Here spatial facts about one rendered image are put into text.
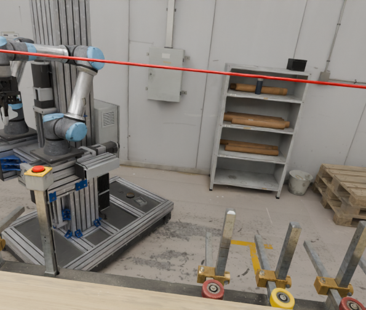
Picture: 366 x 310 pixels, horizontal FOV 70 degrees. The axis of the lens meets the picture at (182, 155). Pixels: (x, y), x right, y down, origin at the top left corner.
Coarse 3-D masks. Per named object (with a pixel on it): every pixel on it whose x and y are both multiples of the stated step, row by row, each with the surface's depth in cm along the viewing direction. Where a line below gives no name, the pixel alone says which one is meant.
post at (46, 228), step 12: (36, 192) 101; (48, 192) 104; (36, 204) 103; (48, 204) 104; (48, 216) 107; (48, 228) 108; (48, 240) 110; (48, 252) 112; (48, 264) 115; (48, 276) 117
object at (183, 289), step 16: (16, 272) 118; (32, 272) 118; (64, 272) 120; (80, 272) 121; (96, 272) 121; (144, 288) 116; (160, 288) 117; (176, 288) 117; (192, 288) 118; (256, 304) 113; (304, 304) 116; (320, 304) 116
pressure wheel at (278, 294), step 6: (276, 288) 97; (282, 288) 97; (276, 294) 95; (282, 294) 95; (288, 294) 95; (270, 300) 95; (276, 300) 92; (282, 300) 93; (288, 300) 93; (294, 300) 93; (276, 306) 92; (282, 306) 91; (288, 306) 91
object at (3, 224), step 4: (16, 208) 137; (20, 208) 138; (24, 208) 139; (12, 212) 134; (16, 212) 134; (20, 212) 137; (8, 216) 131; (12, 216) 131; (16, 216) 134; (4, 220) 128; (8, 220) 128; (12, 220) 131; (0, 224) 125; (4, 224) 126; (8, 224) 128; (0, 228) 123; (4, 228) 126; (0, 232) 123
